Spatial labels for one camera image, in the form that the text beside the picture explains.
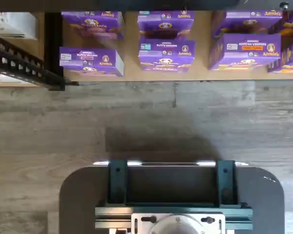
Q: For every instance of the grey xArm robot arm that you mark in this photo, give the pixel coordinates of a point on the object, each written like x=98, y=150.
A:
x=178, y=226

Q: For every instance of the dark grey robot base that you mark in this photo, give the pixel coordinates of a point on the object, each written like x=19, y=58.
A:
x=83, y=195

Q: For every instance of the purple Annie's box red label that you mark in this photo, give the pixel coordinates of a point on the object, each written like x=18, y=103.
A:
x=90, y=61

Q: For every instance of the wooden shelf board with purple boxes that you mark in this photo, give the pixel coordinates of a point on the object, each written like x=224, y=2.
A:
x=202, y=56

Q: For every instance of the purple Annie's box brown picture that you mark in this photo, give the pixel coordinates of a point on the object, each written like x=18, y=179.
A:
x=166, y=23

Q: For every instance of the purple Annie's box blurred print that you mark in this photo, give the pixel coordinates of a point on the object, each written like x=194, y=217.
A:
x=92, y=24

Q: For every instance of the purple Annie's box orange label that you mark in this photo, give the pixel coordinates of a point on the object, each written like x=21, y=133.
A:
x=246, y=52

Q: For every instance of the purple Annie's box dark picture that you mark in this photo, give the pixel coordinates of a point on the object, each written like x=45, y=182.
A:
x=244, y=22

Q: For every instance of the purple Annie's box side view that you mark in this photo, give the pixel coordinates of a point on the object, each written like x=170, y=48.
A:
x=291, y=58

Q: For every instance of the white container beside shelf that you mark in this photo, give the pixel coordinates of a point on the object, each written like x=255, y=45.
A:
x=12, y=24

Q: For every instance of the purple Annie's box yellow picture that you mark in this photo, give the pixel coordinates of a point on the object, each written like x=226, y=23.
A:
x=291, y=24

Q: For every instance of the shiny bar on base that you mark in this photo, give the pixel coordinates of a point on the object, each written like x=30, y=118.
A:
x=134, y=163

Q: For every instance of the black tray on base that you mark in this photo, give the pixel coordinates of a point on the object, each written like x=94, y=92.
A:
x=171, y=182

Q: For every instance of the silver mounting plate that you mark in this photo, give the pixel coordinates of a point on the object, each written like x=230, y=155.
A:
x=141, y=220

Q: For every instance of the black perforated diagonal brace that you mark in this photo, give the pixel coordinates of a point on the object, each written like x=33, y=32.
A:
x=19, y=62

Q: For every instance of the teal bracket on base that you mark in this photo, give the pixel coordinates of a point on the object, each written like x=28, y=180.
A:
x=225, y=182
x=117, y=181

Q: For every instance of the dark metal shelf frame rail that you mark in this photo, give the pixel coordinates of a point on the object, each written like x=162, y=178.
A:
x=112, y=5

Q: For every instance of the black shelf upright post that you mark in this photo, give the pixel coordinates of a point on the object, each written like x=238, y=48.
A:
x=53, y=44

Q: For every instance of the black frame bolt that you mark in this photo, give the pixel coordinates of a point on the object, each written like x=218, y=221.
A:
x=284, y=5

